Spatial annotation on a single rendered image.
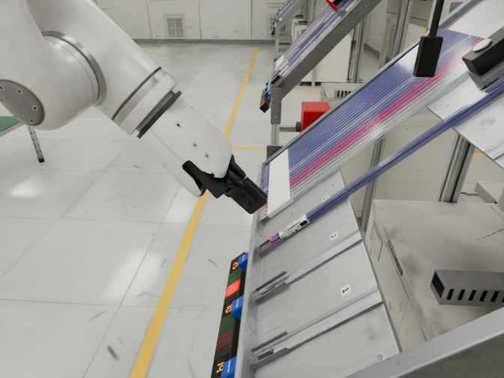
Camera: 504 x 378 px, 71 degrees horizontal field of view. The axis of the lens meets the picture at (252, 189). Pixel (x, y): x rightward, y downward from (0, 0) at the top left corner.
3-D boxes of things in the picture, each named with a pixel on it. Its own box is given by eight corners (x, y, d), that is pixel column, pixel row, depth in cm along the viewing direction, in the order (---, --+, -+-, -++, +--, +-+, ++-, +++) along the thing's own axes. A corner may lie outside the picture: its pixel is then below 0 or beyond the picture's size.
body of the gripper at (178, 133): (146, 115, 48) (208, 170, 51) (116, 144, 39) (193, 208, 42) (182, 76, 45) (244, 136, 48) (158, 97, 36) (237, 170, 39)
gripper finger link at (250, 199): (214, 180, 46) (250, 212, 48) (211, 193, 43) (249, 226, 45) (232, 165, 45) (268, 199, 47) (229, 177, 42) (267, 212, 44)
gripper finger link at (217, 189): (172, 143, 41) (202, 151, 46) (200, 197, 39) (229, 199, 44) (178, 137, 41) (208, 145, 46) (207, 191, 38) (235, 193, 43)
